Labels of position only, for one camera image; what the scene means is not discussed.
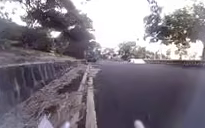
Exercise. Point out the grassy slope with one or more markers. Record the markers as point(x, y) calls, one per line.
point(23, 55)

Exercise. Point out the pale concrete kerb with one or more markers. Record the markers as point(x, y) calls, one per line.
point(90, 106)

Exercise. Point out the gutter with dry debris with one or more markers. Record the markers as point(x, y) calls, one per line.
point(53, 100)

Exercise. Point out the grey retaining wall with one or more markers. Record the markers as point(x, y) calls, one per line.
point(16, 83)

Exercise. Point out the robot's own part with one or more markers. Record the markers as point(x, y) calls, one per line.
point(65, 125)
point(139, 124)

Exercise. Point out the dark grey asphalt road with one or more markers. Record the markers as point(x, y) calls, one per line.
point(150, 96)

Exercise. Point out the low wall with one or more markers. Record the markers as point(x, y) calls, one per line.
point(180, 62)

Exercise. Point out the white vehicle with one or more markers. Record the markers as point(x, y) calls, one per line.
point(136, 61)

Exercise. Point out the row of trees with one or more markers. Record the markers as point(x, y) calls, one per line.
point(128, 50)
point(63, 23)
point(183, 30)

